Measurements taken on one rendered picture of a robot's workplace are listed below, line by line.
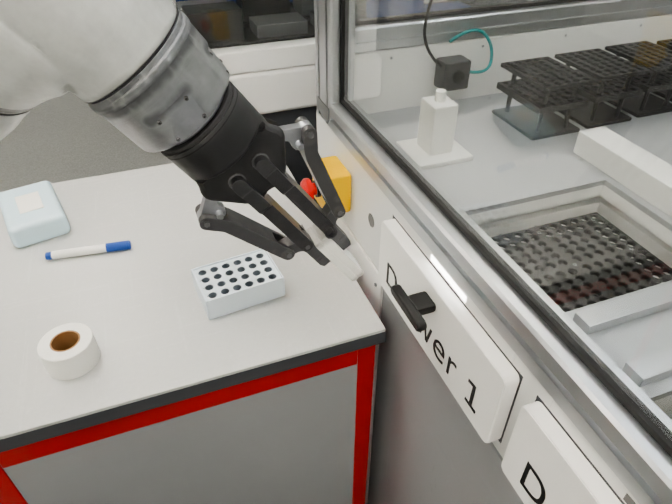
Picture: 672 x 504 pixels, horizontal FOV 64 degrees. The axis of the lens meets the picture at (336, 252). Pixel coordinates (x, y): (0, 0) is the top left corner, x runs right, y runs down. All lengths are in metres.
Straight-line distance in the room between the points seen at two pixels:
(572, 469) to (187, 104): 0.41
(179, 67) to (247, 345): 0.50
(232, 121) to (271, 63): 0.90
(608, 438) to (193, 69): 0.42
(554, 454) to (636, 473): 0.07
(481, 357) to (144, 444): 0.51
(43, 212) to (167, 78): 0.74
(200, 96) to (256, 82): 0.92
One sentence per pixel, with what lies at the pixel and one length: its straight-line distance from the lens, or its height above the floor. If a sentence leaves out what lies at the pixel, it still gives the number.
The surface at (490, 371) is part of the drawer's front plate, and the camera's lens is 0.57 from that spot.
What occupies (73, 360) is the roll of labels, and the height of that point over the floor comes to 0.79.
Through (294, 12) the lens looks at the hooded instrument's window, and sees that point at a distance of 1.31.
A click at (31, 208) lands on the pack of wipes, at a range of 1.11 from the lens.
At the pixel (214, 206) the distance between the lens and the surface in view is 0.47.
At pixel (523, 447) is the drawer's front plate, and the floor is 0.88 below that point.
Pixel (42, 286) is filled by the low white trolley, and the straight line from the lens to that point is 0.99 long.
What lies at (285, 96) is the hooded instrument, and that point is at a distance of 1.34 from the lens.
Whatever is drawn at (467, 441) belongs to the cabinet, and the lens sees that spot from 0.73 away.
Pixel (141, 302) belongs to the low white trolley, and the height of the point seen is 0.76.
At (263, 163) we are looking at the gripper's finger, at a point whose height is 1.13.
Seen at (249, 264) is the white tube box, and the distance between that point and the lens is 0.87.
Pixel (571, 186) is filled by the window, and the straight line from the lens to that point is 0.47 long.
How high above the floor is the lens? 1.35
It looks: 38 degrees down
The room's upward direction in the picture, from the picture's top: straight up
